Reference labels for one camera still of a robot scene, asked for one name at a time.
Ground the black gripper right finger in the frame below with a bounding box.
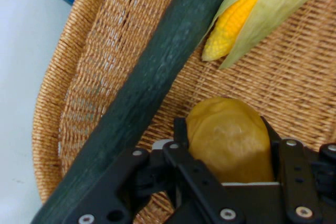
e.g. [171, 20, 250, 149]
[259, 116, 336, 224]

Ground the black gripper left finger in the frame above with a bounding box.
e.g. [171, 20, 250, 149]
[65, 117, 246, 224]

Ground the brown potato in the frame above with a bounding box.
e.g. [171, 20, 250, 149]
[185, 97, 275, 184]

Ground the woven wicker basket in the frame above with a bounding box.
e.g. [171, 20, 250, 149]
[31, 0, 336, 224]

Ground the dark green cucumber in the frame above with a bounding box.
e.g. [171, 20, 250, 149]
[30, 0, 244, 224]

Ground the yellow corn cob with husk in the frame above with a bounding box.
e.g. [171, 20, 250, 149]
[201, 0, 336, 70]

